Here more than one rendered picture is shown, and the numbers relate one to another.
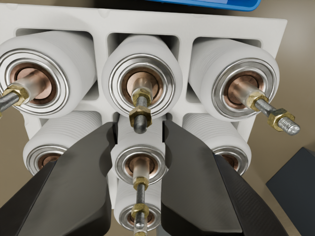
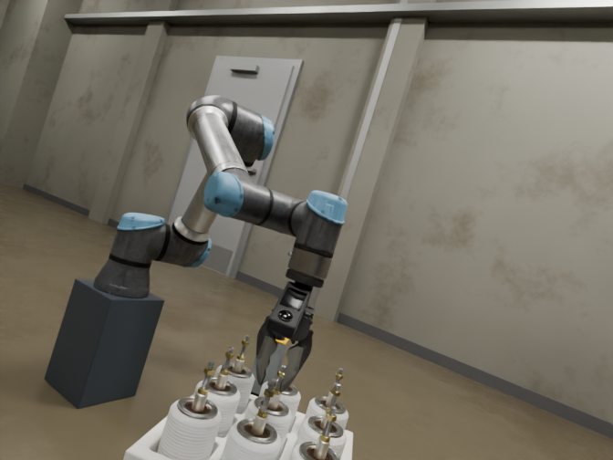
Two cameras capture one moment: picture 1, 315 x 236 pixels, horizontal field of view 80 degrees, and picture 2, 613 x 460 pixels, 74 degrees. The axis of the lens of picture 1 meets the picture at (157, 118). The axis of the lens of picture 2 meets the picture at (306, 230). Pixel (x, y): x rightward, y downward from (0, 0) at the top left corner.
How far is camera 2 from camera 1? 0.69 m
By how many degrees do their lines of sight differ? 62
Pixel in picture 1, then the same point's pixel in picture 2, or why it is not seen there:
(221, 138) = (214, 398)
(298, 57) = not seen: outside the picture
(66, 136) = (313, 436)
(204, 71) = (213, 429)
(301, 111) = (61, 438)
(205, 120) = not seen: hidden behind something
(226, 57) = (202, 423)
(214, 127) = not seen: hidden behind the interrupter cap
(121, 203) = (292, 399)
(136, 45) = (253, 446)
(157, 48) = (241, 441)
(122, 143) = (279, 421)
